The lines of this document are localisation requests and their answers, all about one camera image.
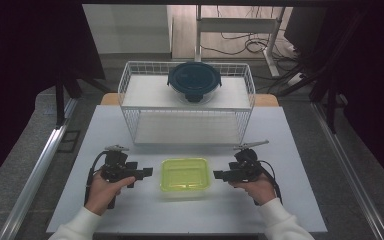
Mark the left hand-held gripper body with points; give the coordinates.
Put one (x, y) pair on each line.
(115, 168)

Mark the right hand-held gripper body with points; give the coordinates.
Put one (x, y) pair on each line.
(246, 168)

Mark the green rectangular food container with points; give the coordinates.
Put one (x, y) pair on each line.
(185, 176)

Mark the dark blue round food container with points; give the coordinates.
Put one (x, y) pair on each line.
(194, 80)

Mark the person's right hand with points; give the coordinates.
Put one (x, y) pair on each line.
(256, 190)

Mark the person's left hand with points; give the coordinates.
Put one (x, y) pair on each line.
(105, 195)

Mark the wooden board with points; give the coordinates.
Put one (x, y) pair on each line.
(109, 99)

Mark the black metal stand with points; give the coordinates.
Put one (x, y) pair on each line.
(60, 103)
(330, 106)

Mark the aluminium rail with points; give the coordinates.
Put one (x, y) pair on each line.
(33, 180)
(350, 173)

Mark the white metal desk frame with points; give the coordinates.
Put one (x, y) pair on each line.
(236, 25)

